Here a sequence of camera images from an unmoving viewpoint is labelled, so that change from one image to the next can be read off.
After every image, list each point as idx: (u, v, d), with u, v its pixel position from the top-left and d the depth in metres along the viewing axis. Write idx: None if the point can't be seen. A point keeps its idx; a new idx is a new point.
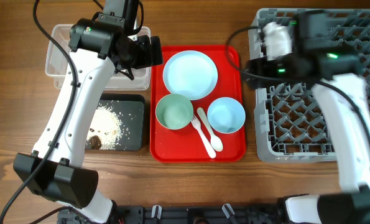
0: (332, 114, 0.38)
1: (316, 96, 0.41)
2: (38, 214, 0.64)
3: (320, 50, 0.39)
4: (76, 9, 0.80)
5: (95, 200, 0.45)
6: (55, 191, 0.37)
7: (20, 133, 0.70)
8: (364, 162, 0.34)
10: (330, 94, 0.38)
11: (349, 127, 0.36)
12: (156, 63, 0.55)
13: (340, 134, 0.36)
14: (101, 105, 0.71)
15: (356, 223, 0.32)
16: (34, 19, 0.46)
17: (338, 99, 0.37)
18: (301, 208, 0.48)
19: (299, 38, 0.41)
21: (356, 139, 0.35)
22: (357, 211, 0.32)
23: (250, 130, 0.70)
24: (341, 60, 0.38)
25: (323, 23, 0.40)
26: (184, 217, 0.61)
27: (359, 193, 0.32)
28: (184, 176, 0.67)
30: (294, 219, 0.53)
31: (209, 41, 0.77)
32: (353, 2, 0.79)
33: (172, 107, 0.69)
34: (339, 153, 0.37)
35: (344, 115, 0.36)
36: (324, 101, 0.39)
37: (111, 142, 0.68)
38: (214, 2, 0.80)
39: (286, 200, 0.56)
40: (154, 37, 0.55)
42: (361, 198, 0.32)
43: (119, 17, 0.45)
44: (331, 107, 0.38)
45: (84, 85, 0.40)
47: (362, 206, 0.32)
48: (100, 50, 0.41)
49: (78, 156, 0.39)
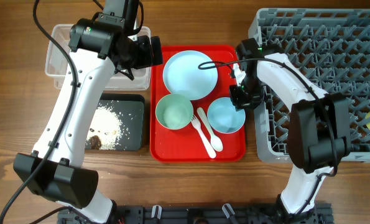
0: (272, 77, 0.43)
1: (261, 78, 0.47)
2: (38, 214, 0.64)
3: (253, 50, 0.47)
4: (76, 9, 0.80)
5: (95, 200, 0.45)
6: (54, 190, 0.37)
7: (20, 133, 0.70)
8: (297, 89, 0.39)
10: (264, 66, 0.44)
11: (280, 75, 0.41)
12: (156, 62, 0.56)
13: (279, 84, 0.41)
14: (101, 105, 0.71)
15: (306, 129, 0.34)
16: (35, 18, 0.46)
17: (271, 65, 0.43)
18: (291, 192, 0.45)
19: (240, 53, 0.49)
21: (289, 81, 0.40)
22: (303, 118, 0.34)
23: (250, 130, 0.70)
24: (265, 51, 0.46)
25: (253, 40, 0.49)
26: (184, 217, 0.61)
27: (299, 104, 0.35)
28: (184, 177, 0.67)
30: (294, 210, 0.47)
31: (209, 41, 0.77)
32: (353, 1, 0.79)
33: (172, 107, 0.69)
34: (286, 99, 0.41)
35: (277, 71, 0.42)
36: (262, 73, 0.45)
37: (111, 142, 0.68)
38: (214, 2, 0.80)
39: (282, 193, 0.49)
40: (154, 37, 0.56)
42: (303, 107, 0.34)
43: (120, 17, 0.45)
44: (266, 71, 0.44)
45: (84, 85, 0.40)
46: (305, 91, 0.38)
47: (305, 111, 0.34)
48: (100, 50, 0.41)
49: (78, 156, 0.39)
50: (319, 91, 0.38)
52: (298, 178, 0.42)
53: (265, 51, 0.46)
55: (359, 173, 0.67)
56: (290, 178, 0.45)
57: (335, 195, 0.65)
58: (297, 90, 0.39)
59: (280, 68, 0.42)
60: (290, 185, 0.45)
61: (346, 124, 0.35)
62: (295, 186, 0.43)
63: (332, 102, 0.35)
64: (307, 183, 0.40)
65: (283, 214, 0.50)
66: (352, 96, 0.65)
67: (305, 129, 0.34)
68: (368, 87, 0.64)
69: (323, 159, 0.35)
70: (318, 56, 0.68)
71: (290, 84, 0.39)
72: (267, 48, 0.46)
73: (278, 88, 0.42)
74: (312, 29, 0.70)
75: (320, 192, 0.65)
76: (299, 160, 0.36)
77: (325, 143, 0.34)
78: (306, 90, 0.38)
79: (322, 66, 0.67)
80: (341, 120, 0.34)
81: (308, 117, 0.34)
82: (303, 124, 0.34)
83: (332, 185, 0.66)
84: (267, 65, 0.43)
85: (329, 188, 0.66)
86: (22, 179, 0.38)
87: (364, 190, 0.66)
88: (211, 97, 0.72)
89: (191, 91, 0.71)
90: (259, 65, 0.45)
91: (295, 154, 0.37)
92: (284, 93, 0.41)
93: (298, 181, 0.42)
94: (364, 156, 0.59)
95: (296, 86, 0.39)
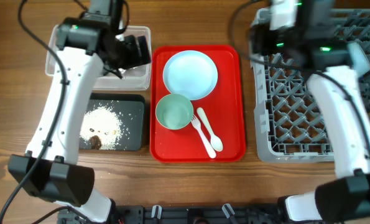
0: (328, 106, 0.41)
1: (310, 88, 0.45)
2: (38, 214, 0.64)
3: (316, 42, 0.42)
4: (76, 9, 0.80)
5: (94, 200, 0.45)
6: (52, 190, 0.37)
7: (20, 133, 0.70)
8: (356, 145, 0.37)
10: (323, 83, 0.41)
11: (345, 114, 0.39)
12: (142, 61, 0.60)
13: (334, 122, 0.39)
14: (101, 104, 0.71)
15: (351, 198, 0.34)
16: (19, 22, 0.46)
17: (331, 89, 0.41)
18: (300, 205, 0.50)
19: (301, 25, 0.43)
21: (347, 122, 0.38)
22: (353, 193, 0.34)
23: (250, 130, 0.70)
24: (333, 53, 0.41)
25: (326, 12, 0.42)
26: (184, 216, 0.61)
27: (355, 178, 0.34)
28: (184, 177, 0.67)
30: (293, 218, 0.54)
31: (209, 41, 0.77)
32: (352, 1, 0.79)
33: (172, 118, 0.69)
34: (334, 140, 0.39)
35: (338, 104, 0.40)
36: (315, 88, 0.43)
37: (110, 142, 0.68)
38: (214, 2, 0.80)
39: (288, 198, 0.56)
40: (140, 37, 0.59)
42: (356, 183, 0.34)
43: (106, 15, 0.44)
44: (324, 92, 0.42)
45: (73, 83, 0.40)
46: (364, 151, 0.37)
47: (355, 186, 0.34)
48: (87, 46, 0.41)
49: (73, 152, 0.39)
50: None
52: (309, 205, 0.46)
53: (329, 55, 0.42)
55: None
56: (303, 197, 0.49)
57: None
58: (356, 147, 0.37)
59: (343, 101, 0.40)
60: (301, 201, 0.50)
61: None
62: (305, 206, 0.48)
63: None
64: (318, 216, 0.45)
65: (283, 213, 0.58)
66: None
67: (350, 203, 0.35)
68: (368, 87, 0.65)
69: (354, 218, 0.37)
70: None
71: (350, 137, 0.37)
72: (336, 48, 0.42)
73: (336, 123, 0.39)
74: None
75: None
76: (328, 213, 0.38)
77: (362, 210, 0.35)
78: (365, 152, 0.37)
79: None
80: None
81: (358, 193, 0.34)
82: (351, 195, 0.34)
83: None
84: (330, 90, 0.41)
85: None
86: (18, 180, 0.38)
87: None
88: (211, 96, 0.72)
89: (185, 90, 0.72)
90: (316, 77, 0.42)
91: (326, 205, 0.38)
92: (336, 142, 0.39)
93: (309, 205, 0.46)
94: None
95: (356, 142, 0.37)
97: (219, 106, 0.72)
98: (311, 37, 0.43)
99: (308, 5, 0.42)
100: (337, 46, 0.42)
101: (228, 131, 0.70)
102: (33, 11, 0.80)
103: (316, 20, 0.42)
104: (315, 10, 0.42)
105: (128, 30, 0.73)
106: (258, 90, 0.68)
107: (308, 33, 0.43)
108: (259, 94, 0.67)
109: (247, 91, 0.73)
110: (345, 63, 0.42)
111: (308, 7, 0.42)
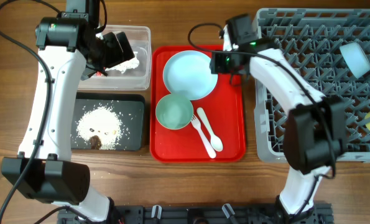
0: (265, 75, 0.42)
1: (252, 73, 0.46)
2: (38, 214, 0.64)
3: (247, 45, 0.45)
4: None
5: (91, 198, 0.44)
6: (48, 190, 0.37)
7: (20, 133, 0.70)
8: (293, 91, 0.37)
10: (255, 61, 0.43)
11: (278, 74, 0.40)
12: (127, 56, 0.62)
13: (273, 84, 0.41)
14: (101, 104, 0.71)
15: (299, 129, 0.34)
16: None
17: (263, 62, 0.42)
18: (289, 190, 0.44)
19: (233, 38, 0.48)
21: (280, 79, 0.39)
22: (300, 123, 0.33)
23: (250, 130, 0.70)
24: (258, 48, 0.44)
25: (249, 23, 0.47)
26: (184, 216, 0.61)
27: (297, 110, 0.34)
28: (184, 177, 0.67)
30: (293, 211, 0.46)
31: (209, 41, 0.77)
32: (352, 1, 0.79)
33: (170, 117, 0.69)
34: (280, 99, 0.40)
35: (270, 70, 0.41)
36: (254, 68, 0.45)
37: (110, 142, 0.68)
38: (215, 2, 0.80)
39: (281, 194, 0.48)
40: (120, 33, 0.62)
42: (301, 114, 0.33)
43: (83, 12, 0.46)
44: (258, 67, 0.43)
45: (58, 81, 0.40)
46: (301, 93, 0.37)
47: (300, 117, 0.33)
48: (68, 43, 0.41)
49: (66, 149, 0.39)
50: (316, 93, 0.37)
52: (296, 178, 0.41)
53: (257, 48, 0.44)
55: (359, 173, 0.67)
56: (289, 178, 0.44)
57: (334, 195, 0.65)
58: (293, 93, 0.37)
59: (275, 66, 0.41)
60: (289, 184, 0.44)
61: (343, 126, 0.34)
62: (294, 185, 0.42)
63: (330, 104, 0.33)
64: (305, 183, 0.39)
65: (283, 216, 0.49)
66: (352, 96, 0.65)
67: (301, 135, 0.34)
68: (368, 87, 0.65)
69: (321, 162, 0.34)
70: (318, 57, 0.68)
71: (286, 86, 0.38)
72: (261, 42, 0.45)
73: (275, 86, 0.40)
74: (312, 29, 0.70)
75: (321, 192, 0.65)
76: (295, 160, 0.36)
77: (321, 146, 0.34)
78: (303, 93, 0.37)
79: (322, 66, 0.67)
80: (338, 124, 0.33)
81: (304, 123, 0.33)
82: (299, 129, 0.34)
83: (332, 185, 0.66)
84: (262, 62, 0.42)
85: (329, 188, 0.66)
86: (11, 183, 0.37)
87: (364, 190, 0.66)
88: (211, 96, 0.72)
89: (184, 89, 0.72)
90: (250, 60, 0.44)
91: (291, 153, 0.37)
92: (280, 96, 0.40)
93: (296, 180, 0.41)
94: (364, 156, 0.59)
95: (293, 89, 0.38)
97: (217, 106, 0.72)
98: (242, 43, 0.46)
99: (233, 22, 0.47)
100: (263, 42, 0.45)
101: (228, 131, 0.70)
102: (33, 12, 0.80)
103: (244, 29, 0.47)
104: (239, 23, 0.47)
105: (128, 30, 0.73)
106: (258, 90, 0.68)
107: (240, 42, 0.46)
108: (259, 94, 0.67)
109: (248, 91, 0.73)
110: (272, 45, 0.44)
111: (233, 23, 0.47)
